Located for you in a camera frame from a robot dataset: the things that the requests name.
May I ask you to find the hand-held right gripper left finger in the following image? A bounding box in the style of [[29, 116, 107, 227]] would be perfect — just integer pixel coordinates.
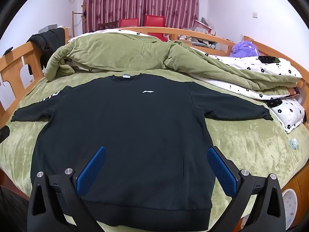
[[27, 145, 107, 232]]

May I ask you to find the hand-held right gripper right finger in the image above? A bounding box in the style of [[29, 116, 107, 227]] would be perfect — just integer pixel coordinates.
[[207, 145, 286, 232]]

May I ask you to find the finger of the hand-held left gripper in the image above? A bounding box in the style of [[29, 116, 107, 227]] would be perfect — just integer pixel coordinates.
[[0, 126, 10, 142]]

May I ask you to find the black sweatshirt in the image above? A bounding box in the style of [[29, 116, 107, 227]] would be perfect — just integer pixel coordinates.
[[12, 74, 274, 227]]

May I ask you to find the green bed sheet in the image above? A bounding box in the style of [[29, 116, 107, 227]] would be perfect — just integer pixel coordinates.
[[0, 69, 309, 232]]

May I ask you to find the white patterned bowl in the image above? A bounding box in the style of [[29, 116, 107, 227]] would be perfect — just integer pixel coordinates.
[[281, 188, 298, 219]]

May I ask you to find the black jacket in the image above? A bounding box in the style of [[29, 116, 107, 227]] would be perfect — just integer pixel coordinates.
[[26, 27, 66, 76]]

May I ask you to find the grey box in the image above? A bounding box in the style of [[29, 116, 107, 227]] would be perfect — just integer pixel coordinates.
[[39, 24, 58, 33]]

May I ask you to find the green and floral quilt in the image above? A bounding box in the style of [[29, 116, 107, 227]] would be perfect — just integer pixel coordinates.
[[44, 28, 306, 134]]

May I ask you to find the purple plush toy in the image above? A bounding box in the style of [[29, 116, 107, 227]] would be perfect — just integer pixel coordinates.
[[229, 41, 260, 58]]

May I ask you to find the wooden coat rack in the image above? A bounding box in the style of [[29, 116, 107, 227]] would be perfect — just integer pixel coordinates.
[[72, 3, 87, 33]]

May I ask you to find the dark wooden chair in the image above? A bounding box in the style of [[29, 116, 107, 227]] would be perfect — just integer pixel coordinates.
[[98, 21, 119, 31]]

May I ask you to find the red chair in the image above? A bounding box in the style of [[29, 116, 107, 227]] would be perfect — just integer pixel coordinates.
[[118, 18, 139, 27], [144, 15, 166, 27]]

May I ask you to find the dark red striped curtain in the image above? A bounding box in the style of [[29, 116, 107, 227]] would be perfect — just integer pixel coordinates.
[[83, 0, 201, 33]]

